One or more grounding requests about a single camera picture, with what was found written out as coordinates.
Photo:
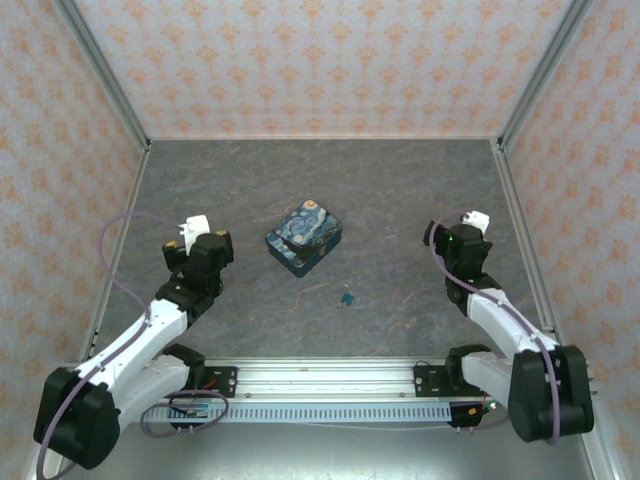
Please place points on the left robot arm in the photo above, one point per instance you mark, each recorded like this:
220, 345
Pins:
125, 350

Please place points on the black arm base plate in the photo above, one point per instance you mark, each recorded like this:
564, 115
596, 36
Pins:
222, 382
430, 382

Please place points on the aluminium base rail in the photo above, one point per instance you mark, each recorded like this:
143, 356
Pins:
325, 382

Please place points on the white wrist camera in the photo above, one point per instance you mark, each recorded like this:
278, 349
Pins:
195, 227
476, 218

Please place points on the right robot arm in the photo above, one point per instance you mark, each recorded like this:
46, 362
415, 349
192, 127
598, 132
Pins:
505, 320

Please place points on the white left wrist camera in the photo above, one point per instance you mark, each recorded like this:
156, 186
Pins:
195, 227

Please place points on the small blue padlock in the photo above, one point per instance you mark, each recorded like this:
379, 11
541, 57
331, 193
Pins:
346, 299

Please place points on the starry night painted box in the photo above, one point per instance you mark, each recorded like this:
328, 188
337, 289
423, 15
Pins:
305, 239

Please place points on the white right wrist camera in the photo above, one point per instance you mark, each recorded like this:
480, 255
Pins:
476, 218

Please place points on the aluminium table edge rail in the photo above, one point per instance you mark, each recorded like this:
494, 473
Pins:
516, 200
135, 185

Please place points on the aluminium frame post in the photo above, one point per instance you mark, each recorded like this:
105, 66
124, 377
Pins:
541, 75
105, 75

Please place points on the small circuit board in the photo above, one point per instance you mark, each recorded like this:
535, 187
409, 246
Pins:
192, 411
482, 407

